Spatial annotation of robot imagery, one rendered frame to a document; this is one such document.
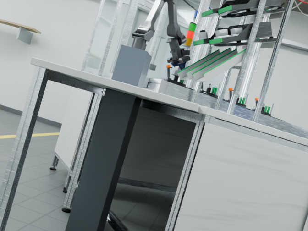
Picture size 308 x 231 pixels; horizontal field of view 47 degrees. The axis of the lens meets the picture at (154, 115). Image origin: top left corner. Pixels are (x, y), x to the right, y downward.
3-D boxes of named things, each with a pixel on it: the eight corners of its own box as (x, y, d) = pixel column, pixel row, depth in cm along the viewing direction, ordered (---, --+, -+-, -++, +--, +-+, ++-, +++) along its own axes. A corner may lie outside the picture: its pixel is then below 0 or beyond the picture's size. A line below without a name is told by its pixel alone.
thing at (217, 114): (205, 114, 137) (207, 107, 137) (91, 85, 269) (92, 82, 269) (397, 173, 203) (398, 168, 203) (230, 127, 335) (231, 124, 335)
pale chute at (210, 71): (206, 82, 167) (202, 73, 166) (195, 81, 180) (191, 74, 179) (253, 54, 173) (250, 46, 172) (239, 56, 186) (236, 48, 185)
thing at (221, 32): (218, 42, 172) (216, 28, 171) (214, 43, 176) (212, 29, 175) (233, 41, 175) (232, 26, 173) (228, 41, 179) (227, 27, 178)
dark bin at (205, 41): (203, 43, 181) (201, 29, 180) (193, 46, 194) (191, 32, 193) (251, 37, 189) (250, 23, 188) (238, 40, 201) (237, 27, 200)
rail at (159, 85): (156, 97, 192) (162, 77, 192) (103, 85, 270) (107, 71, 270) (165, 99, 194) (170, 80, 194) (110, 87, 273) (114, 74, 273)
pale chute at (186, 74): (189, 80, 181) (185, 72, 180) (180, 79, 193) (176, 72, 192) (233, 54, 186) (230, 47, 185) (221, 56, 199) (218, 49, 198)
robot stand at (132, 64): (110, 82, 178) (121, 44, 178) (117, 85, 192) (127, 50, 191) (136, 90, 176) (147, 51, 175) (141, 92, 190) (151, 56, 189)
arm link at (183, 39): (177, 30, 203) (188, 25, 212) (165, 29, 208) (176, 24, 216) (177, 49, 209) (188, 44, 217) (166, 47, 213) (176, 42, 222)
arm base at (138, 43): (129, 47, 181) (133, 36, 181) (132, 50, 187) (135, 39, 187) (142, 51, 180) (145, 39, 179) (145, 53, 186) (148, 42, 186)
